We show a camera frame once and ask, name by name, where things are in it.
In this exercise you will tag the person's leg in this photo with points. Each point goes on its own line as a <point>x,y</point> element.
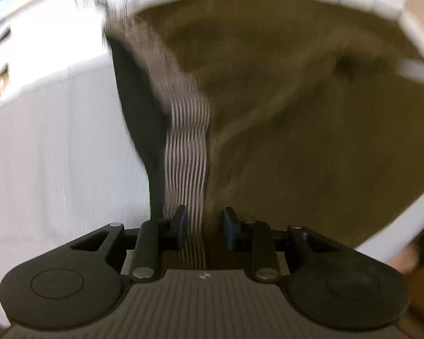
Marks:
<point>406,259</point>

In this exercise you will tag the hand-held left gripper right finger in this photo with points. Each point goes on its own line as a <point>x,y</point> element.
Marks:
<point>229,227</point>

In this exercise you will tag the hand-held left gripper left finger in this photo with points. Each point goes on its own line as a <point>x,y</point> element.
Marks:
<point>180,226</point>

